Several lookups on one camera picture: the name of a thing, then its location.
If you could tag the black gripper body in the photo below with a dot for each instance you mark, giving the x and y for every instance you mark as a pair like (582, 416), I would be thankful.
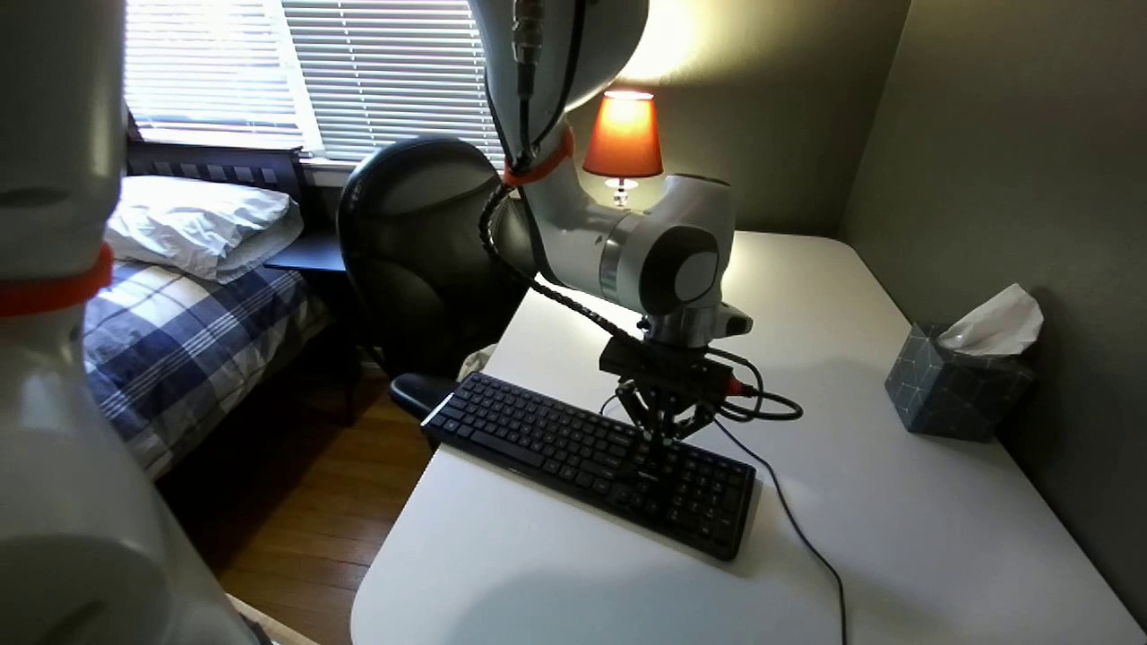
(666, 363)

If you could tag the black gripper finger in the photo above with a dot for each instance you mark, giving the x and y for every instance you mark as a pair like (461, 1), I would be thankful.
(635, 409)
(688, 412)

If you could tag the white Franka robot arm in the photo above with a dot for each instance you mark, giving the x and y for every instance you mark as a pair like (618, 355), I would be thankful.
(596, 239)

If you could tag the black computer keyboard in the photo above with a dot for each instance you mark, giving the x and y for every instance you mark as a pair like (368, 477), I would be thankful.
(576, 454)

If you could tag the trash bin with white bag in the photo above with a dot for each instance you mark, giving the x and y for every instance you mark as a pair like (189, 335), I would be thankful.
(473, 360)

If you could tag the orange shade table lamp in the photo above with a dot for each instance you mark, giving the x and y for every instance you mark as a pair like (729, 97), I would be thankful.
(623, 134)

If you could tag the teal tissue box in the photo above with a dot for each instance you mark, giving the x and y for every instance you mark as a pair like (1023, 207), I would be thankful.
(954, 380)

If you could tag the black leather office chair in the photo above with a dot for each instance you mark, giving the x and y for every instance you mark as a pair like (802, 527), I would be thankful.
(412, 252)

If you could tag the white window blinds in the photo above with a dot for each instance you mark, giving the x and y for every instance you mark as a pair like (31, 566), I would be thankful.
(360, 72)

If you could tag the dark bed headboard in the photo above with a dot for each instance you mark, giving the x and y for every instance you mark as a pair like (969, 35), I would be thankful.
(256, 172)

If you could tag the blue plaid bed blanket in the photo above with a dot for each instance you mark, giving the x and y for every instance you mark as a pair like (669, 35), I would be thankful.
(182, 345)

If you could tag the white pillow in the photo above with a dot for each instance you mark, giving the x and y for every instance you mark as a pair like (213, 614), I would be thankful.
(202, 219)

